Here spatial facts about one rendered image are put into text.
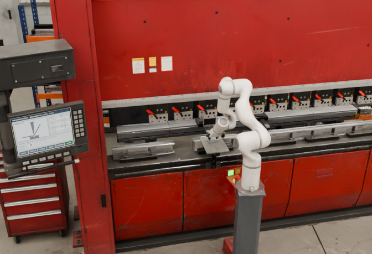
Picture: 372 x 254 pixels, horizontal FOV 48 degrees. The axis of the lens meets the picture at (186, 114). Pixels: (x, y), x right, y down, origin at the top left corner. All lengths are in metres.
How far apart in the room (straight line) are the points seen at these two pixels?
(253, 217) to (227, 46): 1.25
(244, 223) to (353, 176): 1.49
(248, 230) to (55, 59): 1.70
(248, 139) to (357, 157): 1.63
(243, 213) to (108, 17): 1.62
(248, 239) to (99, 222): 1.20
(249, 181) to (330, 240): 1.54
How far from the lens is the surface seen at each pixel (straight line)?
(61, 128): 2.76
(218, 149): 3.32
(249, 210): 2.93
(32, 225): 4.03
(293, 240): 4.09
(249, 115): 2.73
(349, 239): 4.25
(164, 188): 3.53
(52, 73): 2.64
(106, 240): 3.65
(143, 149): 3.44
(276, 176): 3.78
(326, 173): 4.00
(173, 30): 3.09
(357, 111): 4.33
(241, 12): 3.19
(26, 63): 2.60
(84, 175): 3.26
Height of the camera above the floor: 2.68
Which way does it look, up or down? 26 degrees down
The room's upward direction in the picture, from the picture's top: straight up
